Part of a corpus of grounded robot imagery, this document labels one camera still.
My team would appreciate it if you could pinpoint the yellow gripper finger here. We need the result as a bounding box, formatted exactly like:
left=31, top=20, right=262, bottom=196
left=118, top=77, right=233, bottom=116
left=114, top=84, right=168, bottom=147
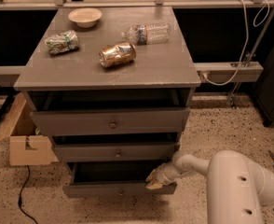
left=145, top=169, right=158, bottom=183
left=145, top=182, right=163, bottom=189

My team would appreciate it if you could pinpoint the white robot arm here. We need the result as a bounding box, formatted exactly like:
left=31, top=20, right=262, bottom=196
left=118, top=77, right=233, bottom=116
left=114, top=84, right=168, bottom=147
left=145, top=150, right=274, bottom=224

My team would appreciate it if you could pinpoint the grey drawer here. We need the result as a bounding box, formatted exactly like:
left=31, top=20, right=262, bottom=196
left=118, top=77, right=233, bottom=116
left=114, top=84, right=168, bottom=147
left=63, top=160, right=177, bottom=198
left=54, top=142, right=179, bottom=162
left=30, top=108, right=190, bottom=136

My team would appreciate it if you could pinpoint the black floor cable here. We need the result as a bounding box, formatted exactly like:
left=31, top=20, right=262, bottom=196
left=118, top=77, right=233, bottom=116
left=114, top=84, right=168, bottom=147
left=17, top=165, right=39, bottom=224

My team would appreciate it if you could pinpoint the clear plastic water bottle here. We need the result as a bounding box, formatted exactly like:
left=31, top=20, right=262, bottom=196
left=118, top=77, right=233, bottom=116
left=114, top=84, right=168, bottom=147
left=121, top=22, right=171, bottom=46

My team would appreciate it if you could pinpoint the white hanging cable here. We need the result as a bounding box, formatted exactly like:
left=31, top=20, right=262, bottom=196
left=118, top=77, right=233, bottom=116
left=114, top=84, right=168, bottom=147
left=200, top=0, right=271, bottom=87

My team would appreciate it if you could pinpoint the white bowl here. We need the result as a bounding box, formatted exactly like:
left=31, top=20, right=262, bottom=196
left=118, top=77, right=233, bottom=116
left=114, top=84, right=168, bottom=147
left=68, top=7, right=102, bottom=28

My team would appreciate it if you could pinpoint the grey metal rail frame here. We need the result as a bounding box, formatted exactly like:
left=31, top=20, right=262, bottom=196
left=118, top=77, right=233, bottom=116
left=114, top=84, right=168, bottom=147
left=0, top=0, right=274, bottom=89

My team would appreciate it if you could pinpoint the grey drawer cabinet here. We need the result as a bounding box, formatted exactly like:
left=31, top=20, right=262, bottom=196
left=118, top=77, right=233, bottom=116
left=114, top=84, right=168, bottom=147
left=13, top=6, right=202, bottom=173

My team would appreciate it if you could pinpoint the crushed gold can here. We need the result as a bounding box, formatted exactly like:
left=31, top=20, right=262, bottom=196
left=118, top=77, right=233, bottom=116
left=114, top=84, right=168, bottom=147
left=99, top=42, right=136, bottom=68

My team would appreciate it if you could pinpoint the grey top drawer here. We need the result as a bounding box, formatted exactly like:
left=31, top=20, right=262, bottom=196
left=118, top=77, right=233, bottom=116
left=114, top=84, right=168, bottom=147
left=30, top=108, right=190, bottom=136

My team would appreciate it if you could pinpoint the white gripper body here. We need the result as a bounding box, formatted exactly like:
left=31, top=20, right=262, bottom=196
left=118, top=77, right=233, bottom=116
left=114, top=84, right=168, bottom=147
left=157, top=163, right=175, bottom=186

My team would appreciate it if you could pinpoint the grey middle drawer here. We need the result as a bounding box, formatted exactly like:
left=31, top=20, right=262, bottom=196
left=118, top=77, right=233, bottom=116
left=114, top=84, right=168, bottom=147
left=54, top=142, right=179, bottom=162

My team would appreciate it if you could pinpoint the grey bottom drawer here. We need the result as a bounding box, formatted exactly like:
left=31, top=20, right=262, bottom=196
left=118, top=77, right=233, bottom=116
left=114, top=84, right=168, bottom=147
left=63, top=160, right=177, bottom=198

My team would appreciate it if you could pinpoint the crushed green can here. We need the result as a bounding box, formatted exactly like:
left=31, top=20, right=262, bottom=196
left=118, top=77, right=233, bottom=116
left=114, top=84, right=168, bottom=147
left=44, top=30, right=80, bottom=55

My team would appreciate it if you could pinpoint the cardboard box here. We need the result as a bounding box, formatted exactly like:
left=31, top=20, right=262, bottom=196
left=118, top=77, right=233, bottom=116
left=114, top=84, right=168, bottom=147
left=0, top=93, right=58, bottom=166

